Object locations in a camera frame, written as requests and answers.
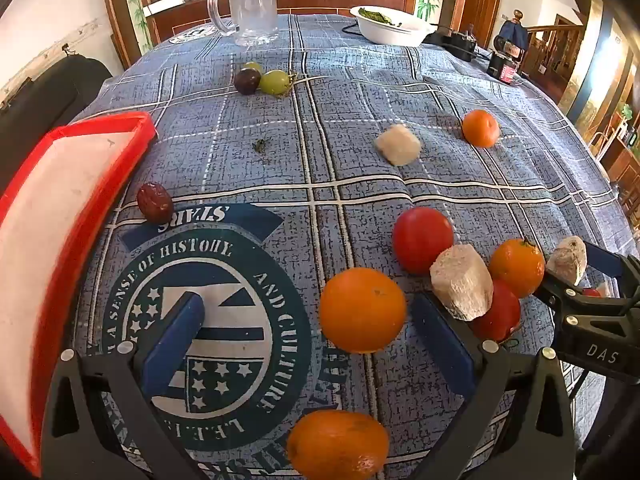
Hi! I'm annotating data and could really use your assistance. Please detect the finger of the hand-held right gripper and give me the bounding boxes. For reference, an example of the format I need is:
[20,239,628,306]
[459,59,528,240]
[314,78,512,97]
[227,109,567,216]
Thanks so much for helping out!
[579,240,640,302]
[532,269,640,320]

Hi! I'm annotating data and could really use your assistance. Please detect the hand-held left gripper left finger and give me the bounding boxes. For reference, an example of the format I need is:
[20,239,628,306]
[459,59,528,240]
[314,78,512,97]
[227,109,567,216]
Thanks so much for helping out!
[42,291,208,480]

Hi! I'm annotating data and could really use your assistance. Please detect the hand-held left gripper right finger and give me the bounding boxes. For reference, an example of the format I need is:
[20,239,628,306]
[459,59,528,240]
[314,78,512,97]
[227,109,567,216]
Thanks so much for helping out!
[410,292,581,480]

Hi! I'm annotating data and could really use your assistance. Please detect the pale fruit chunk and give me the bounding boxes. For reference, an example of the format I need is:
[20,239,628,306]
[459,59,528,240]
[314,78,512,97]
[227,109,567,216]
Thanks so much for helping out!
[430,244,495,322]
[375,125,422,167]
[546,236,588,285]

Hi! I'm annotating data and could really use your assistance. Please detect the orange with green stem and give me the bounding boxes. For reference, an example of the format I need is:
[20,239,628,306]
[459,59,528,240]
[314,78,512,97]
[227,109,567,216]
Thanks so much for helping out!
[488,238,546,299]

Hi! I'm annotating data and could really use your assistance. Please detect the red plastic tray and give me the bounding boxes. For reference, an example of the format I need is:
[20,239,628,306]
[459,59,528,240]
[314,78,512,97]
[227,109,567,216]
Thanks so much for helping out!
[0,111,157,478]

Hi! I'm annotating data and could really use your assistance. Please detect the red tomato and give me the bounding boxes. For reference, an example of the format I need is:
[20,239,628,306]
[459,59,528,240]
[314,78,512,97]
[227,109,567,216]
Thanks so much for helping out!
[470,280,522,343]
[392,207,455,275]

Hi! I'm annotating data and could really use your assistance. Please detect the red date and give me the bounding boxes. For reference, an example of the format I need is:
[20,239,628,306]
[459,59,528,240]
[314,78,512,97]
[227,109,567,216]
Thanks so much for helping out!
[136,182,174,224]

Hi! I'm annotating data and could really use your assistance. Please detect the blue printed tablecloth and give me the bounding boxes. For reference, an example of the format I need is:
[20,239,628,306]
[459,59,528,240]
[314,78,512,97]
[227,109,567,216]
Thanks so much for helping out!
[70,12,640,480]

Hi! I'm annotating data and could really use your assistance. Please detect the wooden stair railing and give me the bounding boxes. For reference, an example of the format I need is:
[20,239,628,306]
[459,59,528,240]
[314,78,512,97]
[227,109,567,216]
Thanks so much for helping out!
[522,22,586,91]

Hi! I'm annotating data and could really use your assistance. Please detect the black red canister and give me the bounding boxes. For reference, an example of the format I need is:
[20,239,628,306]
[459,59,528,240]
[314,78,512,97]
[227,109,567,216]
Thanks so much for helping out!
[487,35,523,83]

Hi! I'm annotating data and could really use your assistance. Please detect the dark blue jacket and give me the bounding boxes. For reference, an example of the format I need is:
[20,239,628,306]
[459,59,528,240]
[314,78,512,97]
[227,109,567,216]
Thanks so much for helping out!
[497,9,530,53]

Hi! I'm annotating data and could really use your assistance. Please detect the black box device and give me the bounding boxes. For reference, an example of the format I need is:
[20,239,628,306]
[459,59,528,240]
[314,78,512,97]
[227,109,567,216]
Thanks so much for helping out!
[425,30,478,62]

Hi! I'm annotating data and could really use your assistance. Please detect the dark purple grape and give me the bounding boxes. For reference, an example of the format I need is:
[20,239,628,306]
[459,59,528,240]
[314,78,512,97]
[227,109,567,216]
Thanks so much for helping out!
[233,67,262,96]

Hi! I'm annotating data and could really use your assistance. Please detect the black chair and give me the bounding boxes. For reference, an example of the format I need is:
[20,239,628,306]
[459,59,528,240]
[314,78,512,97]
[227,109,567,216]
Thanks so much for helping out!
[0,55,113,196]

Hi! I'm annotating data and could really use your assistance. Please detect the large green grape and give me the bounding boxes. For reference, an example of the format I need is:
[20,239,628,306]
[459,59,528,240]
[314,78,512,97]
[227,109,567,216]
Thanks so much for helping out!
[259,70,292,97]

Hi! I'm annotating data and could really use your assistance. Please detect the wooden door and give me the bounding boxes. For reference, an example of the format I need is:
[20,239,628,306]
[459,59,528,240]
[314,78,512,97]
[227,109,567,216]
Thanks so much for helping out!
[460,0,506,48]

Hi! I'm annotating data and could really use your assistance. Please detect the white bowl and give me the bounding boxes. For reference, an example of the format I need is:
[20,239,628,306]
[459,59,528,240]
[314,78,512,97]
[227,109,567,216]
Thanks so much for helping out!
[350,5,437,45]

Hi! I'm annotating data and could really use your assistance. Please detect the green leaves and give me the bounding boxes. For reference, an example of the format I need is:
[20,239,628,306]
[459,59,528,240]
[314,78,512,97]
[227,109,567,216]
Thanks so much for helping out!
[357,6,403,27]

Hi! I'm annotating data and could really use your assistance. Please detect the clear glass mug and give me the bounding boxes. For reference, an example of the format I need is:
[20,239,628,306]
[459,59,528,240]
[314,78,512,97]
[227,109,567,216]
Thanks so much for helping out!
[206,0,280,47]

